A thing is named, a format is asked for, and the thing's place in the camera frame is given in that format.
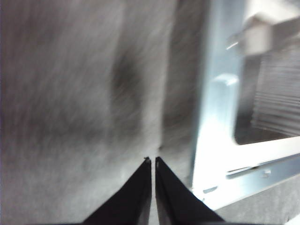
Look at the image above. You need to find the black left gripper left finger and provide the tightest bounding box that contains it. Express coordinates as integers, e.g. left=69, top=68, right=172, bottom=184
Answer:
left=83, top=156, right=152, bottom=224

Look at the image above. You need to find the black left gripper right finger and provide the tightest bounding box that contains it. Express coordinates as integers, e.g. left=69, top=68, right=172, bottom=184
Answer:
left=154, top=156, right=226, bottom=224

